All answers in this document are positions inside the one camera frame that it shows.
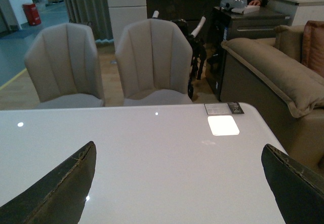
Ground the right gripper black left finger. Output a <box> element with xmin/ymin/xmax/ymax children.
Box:
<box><xmin>1</xmin><ymin>141</ymin><xmax>97</xmax><ymax>223</ymax></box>

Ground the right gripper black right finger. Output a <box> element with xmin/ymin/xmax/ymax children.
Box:
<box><xmin>261</xmin><ymin>144</ymin><xmax>323</xmax><ymax>223</ymax></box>

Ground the black white table label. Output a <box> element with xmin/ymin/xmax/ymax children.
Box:
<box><xmin>204</xmin><ymin>102</ymin><xmax>244</xmax><ymax>115</ymax></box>

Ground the beige sofa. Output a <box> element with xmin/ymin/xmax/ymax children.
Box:
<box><xmin>221</xmin><ymin>24</ymin><xmax>323</xmax><ymax>174</ymax></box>

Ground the left beige upholstered chair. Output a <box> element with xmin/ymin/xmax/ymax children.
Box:
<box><xmin>24</xmin><ymin>23</ymin><xmax>105</xmax><ymax>109</ymax></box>

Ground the beige upholstered chair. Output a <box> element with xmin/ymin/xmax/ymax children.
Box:
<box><xmin>115</xmin><ymin>18</ymin><xmax>192</xmax><ymax>106</ymax></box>
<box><xmin>24</xmin><ymin>23</ymin><xmax>105</xmax><ymax>109</ymax></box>

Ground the brown leather cushion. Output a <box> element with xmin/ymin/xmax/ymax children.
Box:
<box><xmin>302</xmin><ymin>21</ymin><xmax>323</xmax><ymax>77</ymax></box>

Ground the right beige upholstered chair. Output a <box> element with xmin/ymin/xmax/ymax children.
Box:
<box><xmin>115</xmin><ymin>18</ymin><xmax>192</xmax><ymax>106</ymax></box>

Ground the dark grey cabinet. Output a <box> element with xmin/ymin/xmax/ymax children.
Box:
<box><xmin>206</xmin><ymin>7</ymin><xmax>290</xmax><ymax>100</ymax></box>

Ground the red fire extinguisher box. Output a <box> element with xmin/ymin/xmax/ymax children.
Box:
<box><xmin>22</xmin><ymin>3</ymin><xmax>41</xmax><ymax>26</ymax></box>

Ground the grey blue helmet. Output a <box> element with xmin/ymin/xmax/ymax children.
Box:
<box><xmin>220</xmin><ymin>0</ymin><xmax>248</xmax><ymax>11</ymax></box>

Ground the white column cabinet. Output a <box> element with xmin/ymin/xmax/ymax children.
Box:
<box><xmin>107</xmin><ymin>0</ymin><xmax>147</xmax><ymax>46</ymax></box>

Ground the black stroller with white handles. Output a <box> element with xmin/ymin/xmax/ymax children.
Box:
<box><xmin>148</xmin><ymin>11</ymin><xmax>207</xmax><ymax>105</ymax></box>

